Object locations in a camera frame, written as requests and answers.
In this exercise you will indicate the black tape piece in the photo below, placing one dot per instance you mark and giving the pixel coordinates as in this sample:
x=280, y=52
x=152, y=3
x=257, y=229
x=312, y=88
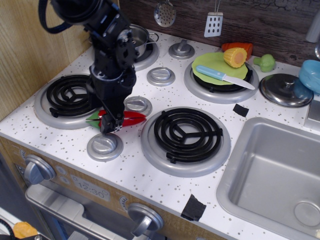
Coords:
x=193, y=210
x=240, y=110

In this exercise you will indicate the hanging silver skimmer spoon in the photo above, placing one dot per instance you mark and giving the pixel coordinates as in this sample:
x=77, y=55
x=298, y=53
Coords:
x=164, y=13

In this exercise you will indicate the red toy chili pepper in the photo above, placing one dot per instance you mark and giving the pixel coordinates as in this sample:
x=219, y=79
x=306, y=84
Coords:
x=130, y=118

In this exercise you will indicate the green round plate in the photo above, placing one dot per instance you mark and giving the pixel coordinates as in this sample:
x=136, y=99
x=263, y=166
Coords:
x=215, y=60

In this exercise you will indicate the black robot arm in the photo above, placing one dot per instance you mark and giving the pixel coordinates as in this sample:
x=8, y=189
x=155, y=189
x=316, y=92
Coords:
x=112, y=74

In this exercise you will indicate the right oven dial knob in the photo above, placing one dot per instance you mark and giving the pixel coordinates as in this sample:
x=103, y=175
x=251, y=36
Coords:
x=144, y=218

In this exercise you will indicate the yellow toy corn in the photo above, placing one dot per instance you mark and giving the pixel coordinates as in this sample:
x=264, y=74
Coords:
x=235, y=57

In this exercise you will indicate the green toy broccoli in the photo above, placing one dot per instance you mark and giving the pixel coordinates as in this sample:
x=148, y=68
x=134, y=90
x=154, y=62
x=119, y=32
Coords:
x=265, y=62

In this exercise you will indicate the oven dial knob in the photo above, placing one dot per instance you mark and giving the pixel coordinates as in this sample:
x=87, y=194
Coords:
x=144, y=218
x=37, y=170

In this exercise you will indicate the back left stove burner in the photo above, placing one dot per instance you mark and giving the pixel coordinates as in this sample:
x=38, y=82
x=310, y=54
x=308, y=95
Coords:
x=149, y=57

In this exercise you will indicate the hanging silver spatula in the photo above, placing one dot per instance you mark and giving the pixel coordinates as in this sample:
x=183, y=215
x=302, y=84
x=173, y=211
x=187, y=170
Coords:
x=214, y=21

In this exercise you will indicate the black tape piece back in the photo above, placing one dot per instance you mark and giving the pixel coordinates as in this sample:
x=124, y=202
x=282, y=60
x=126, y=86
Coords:
x=240, y=110

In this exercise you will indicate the silver sink basin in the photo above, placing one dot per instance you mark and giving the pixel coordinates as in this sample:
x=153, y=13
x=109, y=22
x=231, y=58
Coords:
x=272, y=179

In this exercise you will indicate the orange toy carrot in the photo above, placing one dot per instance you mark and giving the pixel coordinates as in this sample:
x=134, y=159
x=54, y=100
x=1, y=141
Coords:
x=247, y=46

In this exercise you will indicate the silver knob front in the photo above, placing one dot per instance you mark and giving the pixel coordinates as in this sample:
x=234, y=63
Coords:
x=104, y=147

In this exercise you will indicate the silver knob back centre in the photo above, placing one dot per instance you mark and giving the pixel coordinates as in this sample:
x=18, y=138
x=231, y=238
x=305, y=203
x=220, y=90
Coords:
x=160, y=77

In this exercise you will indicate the back right stove burner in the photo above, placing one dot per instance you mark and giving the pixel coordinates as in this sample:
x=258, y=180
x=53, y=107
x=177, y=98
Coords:
x=218, y=97

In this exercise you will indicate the orange object bottom left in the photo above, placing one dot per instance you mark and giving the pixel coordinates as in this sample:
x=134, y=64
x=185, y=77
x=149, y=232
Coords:
x=23, y=230

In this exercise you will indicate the front right stove burner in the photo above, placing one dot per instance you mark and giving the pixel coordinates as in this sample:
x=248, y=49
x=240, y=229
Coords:
x=185, y=142

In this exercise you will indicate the silver knob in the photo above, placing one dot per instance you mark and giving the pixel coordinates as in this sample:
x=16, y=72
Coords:
x=160, y=77
x=138, y=104
x=104, y=147
x=181, y=50

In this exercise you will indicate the front left stove burner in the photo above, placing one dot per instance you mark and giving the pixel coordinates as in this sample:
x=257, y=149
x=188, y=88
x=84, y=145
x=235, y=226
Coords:
x=64, y=103

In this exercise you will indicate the silver faucet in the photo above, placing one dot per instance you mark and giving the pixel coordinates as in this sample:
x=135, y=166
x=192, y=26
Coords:
x=313, y=34

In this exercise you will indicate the left oven dial knob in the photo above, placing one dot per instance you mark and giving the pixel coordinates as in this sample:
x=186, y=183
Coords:
x=37, y=170

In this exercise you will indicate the silver knob middle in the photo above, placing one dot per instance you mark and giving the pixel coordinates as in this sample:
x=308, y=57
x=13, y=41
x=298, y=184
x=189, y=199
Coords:
x=138, y=104

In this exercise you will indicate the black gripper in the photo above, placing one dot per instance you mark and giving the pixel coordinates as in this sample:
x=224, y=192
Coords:
x=109, y=93

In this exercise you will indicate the silver knob far back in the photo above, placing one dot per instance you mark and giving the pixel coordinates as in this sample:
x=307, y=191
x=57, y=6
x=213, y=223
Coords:
x=181, y=50

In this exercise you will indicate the stainless steel pot lid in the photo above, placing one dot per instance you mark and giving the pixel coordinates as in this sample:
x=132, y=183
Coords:
x=285, y=90

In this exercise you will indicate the silver oven door handle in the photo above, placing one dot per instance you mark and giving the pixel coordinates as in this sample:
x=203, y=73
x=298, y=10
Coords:
x=78, y=219

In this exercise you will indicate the black tape piece front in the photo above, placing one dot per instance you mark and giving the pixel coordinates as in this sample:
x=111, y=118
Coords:
x=193, y=210

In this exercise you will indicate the stove burner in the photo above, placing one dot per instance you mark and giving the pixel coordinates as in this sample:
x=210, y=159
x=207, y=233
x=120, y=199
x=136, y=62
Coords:
x=149, y=57
x=218, y=97
x=185, y=142
x=64, y=103

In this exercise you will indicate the blue handled toy knife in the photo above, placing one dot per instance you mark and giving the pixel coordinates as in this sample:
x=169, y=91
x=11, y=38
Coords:
x=221, y=76

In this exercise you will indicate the oven clock display panel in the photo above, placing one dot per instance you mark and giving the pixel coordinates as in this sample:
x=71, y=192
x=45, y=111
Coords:
x=91, y=188

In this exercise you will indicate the blue plastic bowl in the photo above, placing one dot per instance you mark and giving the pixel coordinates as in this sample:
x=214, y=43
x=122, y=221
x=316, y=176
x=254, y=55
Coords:
x=309, y=75

